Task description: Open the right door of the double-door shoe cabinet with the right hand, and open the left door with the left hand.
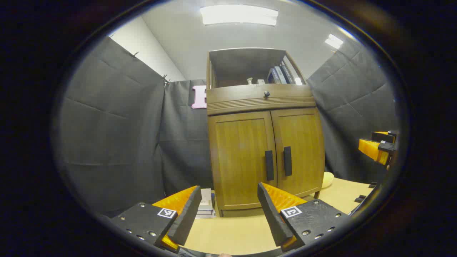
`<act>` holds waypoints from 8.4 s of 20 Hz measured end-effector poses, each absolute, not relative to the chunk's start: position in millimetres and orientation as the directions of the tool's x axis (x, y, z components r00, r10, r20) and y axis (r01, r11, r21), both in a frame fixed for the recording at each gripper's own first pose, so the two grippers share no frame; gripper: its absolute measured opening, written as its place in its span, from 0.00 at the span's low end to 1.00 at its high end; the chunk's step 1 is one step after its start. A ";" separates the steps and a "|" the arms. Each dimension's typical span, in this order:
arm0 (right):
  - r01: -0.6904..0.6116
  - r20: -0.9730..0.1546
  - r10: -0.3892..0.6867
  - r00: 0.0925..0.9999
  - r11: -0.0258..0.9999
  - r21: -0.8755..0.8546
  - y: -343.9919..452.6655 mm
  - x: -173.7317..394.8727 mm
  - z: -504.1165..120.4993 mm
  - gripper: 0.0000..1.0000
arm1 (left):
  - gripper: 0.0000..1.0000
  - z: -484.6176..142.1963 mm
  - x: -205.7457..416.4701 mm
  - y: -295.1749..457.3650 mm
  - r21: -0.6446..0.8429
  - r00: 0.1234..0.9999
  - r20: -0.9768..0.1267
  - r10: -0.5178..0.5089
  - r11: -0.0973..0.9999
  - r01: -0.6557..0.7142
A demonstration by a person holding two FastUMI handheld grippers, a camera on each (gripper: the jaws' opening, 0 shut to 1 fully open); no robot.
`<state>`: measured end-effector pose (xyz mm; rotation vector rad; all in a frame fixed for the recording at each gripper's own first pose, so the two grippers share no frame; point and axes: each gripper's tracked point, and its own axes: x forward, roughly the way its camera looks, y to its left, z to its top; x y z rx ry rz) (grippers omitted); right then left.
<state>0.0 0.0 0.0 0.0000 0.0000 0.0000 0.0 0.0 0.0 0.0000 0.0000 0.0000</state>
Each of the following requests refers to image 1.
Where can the small white box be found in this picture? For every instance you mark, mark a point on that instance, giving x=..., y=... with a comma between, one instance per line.
x=260, y=81

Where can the wooden shoe cabinet door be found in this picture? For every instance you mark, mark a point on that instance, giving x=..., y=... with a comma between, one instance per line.
x=239, y=160
x=303, y=142

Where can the wooden cabinet drawer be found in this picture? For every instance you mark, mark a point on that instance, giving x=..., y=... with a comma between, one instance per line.
x=242, y=98

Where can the wooden double-door shoe cabinet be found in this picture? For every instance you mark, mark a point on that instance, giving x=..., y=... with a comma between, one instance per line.
x=242, y=64

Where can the small ceiling light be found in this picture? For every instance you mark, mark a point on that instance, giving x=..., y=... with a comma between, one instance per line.
x=334, y=41

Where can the yellow soft object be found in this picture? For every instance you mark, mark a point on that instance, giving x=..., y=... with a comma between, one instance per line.
x=327, y=179

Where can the dark blue book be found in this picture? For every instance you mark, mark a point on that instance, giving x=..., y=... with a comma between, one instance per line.
x=273, y=76

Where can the small black bracket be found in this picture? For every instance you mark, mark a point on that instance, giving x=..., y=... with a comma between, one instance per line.
x=360, y=198
x=373, y=185

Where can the grey book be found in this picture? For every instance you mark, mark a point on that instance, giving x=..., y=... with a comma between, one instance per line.
x=281, y=75

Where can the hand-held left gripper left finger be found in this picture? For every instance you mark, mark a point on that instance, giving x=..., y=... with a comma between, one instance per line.
x=187, y=217

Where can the black book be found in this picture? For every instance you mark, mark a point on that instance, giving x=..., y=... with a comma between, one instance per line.
x=287, y=73

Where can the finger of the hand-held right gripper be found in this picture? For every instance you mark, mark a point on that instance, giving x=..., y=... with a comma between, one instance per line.
x=371, y=149
x=383, y=136

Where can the black backdrop cloth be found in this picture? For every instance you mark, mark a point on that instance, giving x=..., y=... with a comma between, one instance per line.
x=114, y=135

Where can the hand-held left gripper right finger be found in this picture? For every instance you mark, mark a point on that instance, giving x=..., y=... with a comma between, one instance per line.
x=273, y=217

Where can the large ceiling light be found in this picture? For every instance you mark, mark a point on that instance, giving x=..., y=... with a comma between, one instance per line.
x=239, y=15

